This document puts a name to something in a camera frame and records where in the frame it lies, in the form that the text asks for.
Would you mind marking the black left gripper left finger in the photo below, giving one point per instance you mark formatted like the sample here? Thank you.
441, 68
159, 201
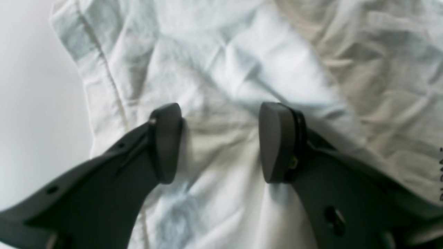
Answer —
95, 205

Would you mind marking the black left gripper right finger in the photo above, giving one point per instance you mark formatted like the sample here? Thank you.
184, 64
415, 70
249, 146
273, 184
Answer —
349, 204

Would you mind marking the white printed T-shirt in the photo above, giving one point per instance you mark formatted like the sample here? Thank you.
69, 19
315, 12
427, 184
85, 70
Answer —
366, 73

